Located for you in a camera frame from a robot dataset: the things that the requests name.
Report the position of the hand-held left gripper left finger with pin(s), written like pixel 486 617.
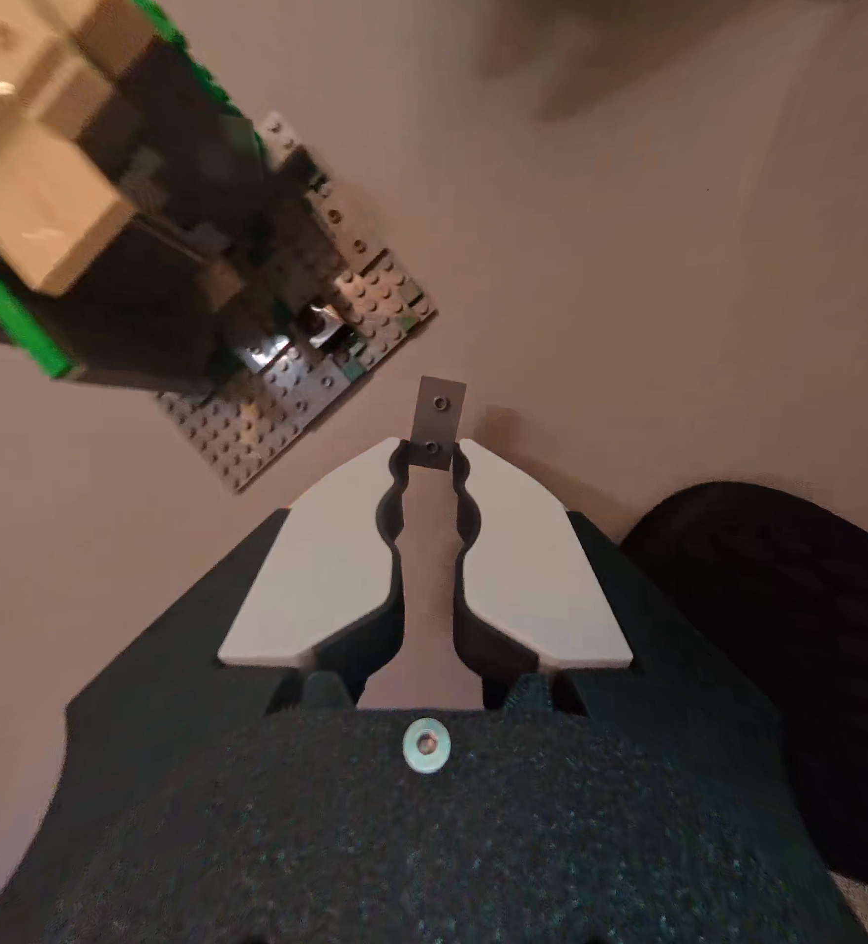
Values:
pixel 316 575

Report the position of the toy brick building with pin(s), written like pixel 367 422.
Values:
pixel 146 258

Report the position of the dark grey plate brick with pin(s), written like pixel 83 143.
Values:
pixel 437 424

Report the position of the grey desk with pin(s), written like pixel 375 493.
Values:
pixel 625 295

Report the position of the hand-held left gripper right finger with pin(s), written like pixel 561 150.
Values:
pixel 544 582

